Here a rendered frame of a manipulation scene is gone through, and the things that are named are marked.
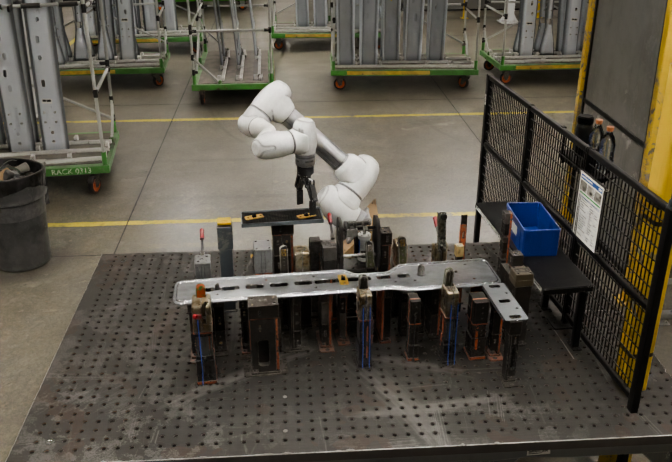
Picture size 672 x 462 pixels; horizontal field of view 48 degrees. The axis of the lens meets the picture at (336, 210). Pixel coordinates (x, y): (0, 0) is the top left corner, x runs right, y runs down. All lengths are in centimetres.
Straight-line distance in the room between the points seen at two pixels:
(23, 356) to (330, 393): 230
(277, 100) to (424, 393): 159
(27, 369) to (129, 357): 143
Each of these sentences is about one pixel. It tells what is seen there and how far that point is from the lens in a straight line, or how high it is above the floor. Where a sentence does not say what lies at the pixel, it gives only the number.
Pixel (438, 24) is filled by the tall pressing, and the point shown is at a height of 76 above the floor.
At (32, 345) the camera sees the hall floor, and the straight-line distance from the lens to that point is 493.
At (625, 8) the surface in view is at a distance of 535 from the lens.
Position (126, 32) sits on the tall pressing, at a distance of 1059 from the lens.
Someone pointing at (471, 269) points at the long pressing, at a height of 100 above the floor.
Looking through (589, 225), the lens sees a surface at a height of 125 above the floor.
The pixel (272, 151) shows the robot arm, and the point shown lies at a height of 152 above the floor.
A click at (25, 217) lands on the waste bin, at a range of 561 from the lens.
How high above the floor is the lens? 258
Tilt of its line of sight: 24 degrees down
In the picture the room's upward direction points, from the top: straight up
